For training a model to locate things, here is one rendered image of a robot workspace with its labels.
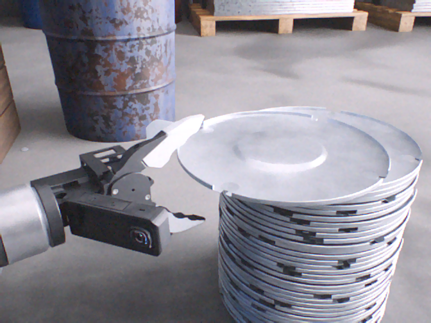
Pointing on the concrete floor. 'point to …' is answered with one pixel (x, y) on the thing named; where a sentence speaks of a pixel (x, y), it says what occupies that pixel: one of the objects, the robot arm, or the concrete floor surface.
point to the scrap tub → (111, 65)
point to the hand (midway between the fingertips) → (208, 172)
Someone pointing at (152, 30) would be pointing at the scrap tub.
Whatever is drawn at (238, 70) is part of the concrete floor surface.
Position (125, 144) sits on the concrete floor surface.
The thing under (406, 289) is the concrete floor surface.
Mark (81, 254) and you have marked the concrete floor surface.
